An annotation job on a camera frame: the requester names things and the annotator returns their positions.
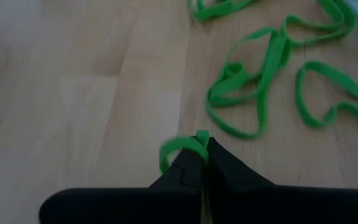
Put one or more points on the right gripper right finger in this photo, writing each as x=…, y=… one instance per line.
x=275, y=205

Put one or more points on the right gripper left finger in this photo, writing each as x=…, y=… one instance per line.
x=120, y=205

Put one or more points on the green rubber band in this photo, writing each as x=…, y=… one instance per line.
x=322, y=29
x=216, y=11
x=269, y=71
x=337, y=76
x=182, y=143

